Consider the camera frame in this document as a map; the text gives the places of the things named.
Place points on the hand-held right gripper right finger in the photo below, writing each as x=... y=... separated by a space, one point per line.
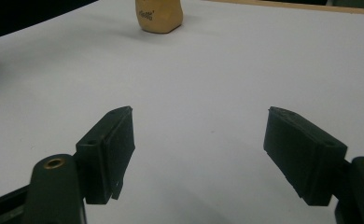
x=304 y=155

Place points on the wooden cup with animal figure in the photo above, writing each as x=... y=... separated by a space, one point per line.
x=160 y=15

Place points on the wooden table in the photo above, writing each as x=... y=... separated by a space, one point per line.
x=295 y=6

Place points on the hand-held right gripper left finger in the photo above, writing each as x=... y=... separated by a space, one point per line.
x=102 y=158

